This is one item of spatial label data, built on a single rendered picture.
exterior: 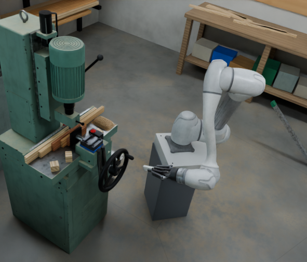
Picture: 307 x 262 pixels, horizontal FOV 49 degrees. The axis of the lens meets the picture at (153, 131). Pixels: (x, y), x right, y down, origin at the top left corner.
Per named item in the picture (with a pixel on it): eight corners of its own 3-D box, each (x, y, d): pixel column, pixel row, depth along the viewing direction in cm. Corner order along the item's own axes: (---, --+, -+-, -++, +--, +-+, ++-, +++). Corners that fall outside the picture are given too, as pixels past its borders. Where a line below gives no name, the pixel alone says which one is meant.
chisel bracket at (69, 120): (71, 130, 195) (71, 119, 190) (54, 120, 199) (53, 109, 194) (80, 124, 200) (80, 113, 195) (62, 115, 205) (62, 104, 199)
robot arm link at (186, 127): (170, 129, 245) (175, 105, 232) (194, 133, 247) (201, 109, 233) (170, 144, 232) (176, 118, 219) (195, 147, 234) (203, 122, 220)
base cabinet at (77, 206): (69, 255, 240) (66, 191, 195) (12, 215, 258) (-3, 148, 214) (107, 213, 271) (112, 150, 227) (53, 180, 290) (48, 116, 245)
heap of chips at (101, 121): (108, 131, 212) (108, 127, 209) (90, 122, 216) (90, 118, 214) (116, 125, 218) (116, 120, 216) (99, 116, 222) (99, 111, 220)
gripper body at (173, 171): (181, 165, 190) (167, 162, 194) (174, 174, 184) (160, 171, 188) (183, 175, 193) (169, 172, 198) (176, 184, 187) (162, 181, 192)
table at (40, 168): (65, 195, 176) (65, 187, 173) (23, 169, 186) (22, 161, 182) (129, 137, 219) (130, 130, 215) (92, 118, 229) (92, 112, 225)
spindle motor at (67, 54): (69, 108, 177) (68, 54, 157) (45, 95, 182) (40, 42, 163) (91, 94, 189) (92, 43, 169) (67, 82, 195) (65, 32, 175)
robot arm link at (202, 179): (182, 187, 181) (192, 185, 192) (209, 194, 173) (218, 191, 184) (185, 168, 181) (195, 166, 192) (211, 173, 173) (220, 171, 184)
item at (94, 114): (41, 158, 186) (40, 153, 184) (38, 156, 187) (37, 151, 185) (104, 111, 227) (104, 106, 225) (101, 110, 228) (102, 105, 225)
